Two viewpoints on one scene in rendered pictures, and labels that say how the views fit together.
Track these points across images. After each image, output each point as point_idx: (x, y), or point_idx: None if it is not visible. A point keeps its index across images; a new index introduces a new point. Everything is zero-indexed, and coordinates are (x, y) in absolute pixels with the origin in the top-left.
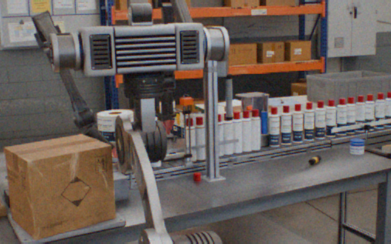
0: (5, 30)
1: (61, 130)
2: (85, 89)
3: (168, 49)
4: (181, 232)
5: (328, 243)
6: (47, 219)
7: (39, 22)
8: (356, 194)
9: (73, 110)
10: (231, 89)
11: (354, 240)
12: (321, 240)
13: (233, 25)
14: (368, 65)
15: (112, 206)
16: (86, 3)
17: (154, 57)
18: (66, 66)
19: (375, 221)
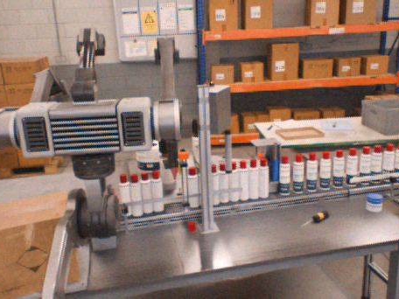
0: (122, 47)
1: None
2: (185, 94)
3: (108, 131)
4: None
5: (359, 272)
6: (2, 285)
7: (36, 80)
8: None
9: None
10: (229, 144)
11: (388, 272)
12: (353, 267)
13: (316, 40)
14: None
15: (75, 270)
16: (186, 24)
17: (94, 139)
18: (4, 146)
19: None
